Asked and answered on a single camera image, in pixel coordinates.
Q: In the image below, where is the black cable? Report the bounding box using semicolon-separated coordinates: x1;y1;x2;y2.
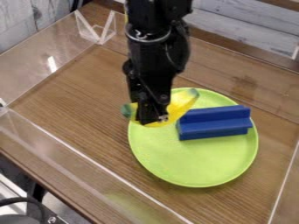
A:
0;197;46;224

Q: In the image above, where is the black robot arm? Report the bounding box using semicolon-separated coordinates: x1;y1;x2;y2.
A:
123;0;192;125

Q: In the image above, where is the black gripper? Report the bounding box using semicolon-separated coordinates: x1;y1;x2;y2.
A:
123;28;191;125

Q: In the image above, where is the yellow toy banana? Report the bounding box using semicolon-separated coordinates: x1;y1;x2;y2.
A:
120;88;200;128

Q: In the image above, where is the clear acrylic enclosure wall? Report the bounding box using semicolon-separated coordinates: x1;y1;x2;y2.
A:
0;106;192;224

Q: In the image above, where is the blue plastic block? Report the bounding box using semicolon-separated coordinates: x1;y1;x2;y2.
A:
176;105;254;140

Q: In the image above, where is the clear acrylic corner bracket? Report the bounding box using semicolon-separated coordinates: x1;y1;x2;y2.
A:
75;10;118;46

